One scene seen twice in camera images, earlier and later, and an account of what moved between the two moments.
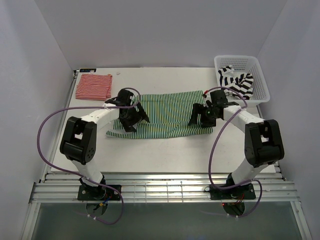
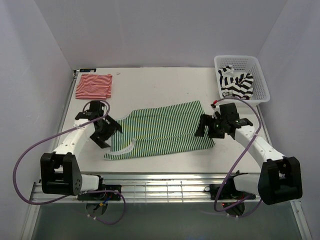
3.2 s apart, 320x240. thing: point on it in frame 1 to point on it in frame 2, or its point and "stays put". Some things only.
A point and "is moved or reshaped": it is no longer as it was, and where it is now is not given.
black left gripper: [128, 125] to [98, 139]
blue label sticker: [88, 70] stays put
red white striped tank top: [94, 86] stays put
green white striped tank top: [168, 114] is moved or reshaped
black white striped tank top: [242, 83] stays put
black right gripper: [197, 109] to [203, 122]
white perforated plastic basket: [242, 65] stays put
